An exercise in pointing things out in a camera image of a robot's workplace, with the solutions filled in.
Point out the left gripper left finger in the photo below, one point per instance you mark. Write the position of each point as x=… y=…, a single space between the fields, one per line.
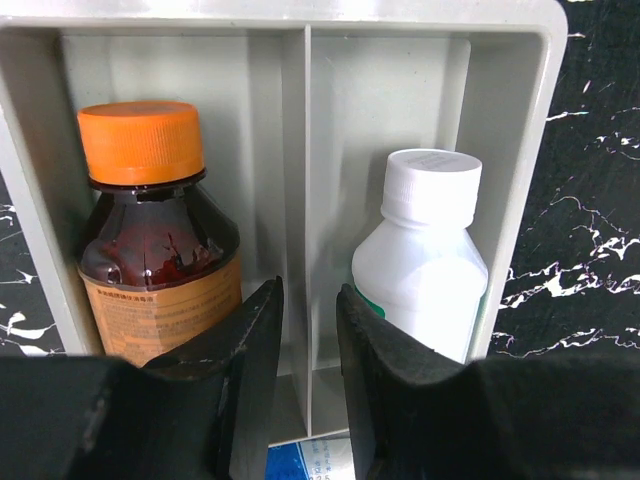
x=199 y=411

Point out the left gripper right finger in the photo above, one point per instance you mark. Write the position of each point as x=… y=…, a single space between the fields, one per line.
x=415 y=414

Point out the white blue bandage roll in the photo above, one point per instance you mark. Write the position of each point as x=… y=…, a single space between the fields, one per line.
x=324 y=458

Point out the white bottle white cap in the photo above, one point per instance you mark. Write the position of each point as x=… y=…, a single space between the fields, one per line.
x=419 y=269

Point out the brown bottle orange cap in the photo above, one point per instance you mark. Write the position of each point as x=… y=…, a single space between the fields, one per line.
x=159 y=260

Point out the grey plastic divided tray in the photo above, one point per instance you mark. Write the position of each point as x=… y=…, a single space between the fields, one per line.
x=300 y=103

